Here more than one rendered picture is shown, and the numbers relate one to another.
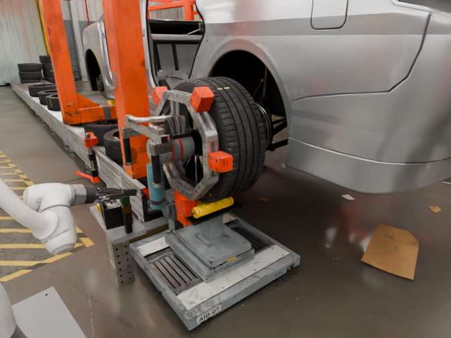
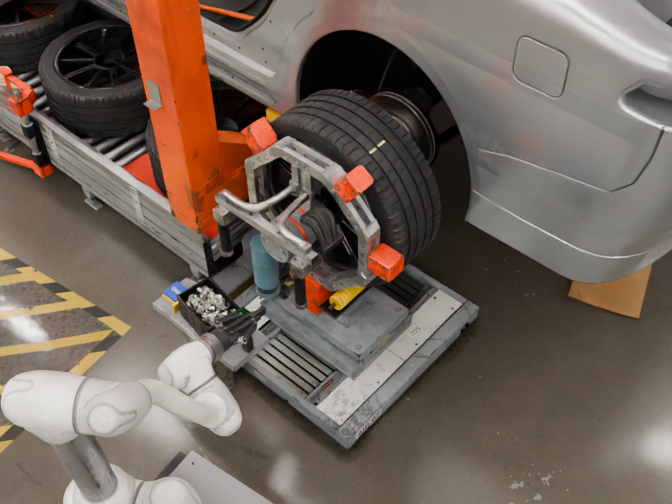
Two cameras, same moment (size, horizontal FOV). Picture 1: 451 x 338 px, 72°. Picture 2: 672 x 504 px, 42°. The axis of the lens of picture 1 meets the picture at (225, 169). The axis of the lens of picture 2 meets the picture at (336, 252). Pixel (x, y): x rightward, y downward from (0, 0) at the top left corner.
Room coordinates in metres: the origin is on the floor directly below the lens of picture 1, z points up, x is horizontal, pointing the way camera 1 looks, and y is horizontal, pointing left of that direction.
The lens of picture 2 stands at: (-0.47, 0.51, 2.91)
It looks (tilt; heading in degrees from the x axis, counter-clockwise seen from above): 48 degrees down; 350
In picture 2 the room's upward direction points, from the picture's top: 1 degrees counter-clockwise
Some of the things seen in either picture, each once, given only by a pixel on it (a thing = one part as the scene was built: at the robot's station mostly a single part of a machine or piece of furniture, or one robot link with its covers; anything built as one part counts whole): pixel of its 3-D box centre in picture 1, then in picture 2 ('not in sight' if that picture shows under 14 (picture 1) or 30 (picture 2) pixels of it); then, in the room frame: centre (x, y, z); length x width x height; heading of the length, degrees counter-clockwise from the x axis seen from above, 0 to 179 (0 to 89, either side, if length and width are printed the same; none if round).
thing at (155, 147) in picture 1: (160, 146); (305, 261); (1.28, 0.28, 0.93); 0.09 x 0.05 x 0.05; 127
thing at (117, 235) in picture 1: (116, 219); (209, 322); (1.50, 0.61, 0.44); 0.43 x 0.17 x 0.03; 37
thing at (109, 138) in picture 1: (137, 143); (113, 75); (3.12, 0.92, 0.39); 0.66 x 0.66 x 0.24
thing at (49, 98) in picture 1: (66, 101); not in sight; (5.85, 2.98, 0.39); 0.66 x 0.66 x 0.24
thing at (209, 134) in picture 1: (182, 145); (310, 217); (1.54, 0.22, 0.85); 0.54 x 0.07 x 0.54; 37
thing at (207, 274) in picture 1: (207, 245); (335, 313); (1.68, 0.12, 0.13); 0.50 x 0.36 x 0.10; 37
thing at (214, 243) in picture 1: (211, 222); (345, 289); (1.64, 0.08, 0.32); 0.40 x 0.30 x 0.28; 37
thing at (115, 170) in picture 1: (96, 157); (33, 122); (2.99, 1.32, 0.28); 2.47 x 0.09 x 0.22; 37
